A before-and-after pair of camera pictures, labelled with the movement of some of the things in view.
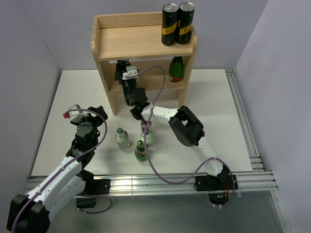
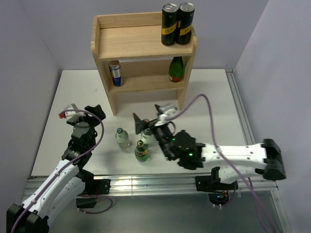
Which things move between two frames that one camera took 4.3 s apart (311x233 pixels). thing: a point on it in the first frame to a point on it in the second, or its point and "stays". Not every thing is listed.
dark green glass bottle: (176, 69) stays
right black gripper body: (126, 85) to (163, 134)
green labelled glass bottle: (140, 152) stays
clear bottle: (122, 138) stays
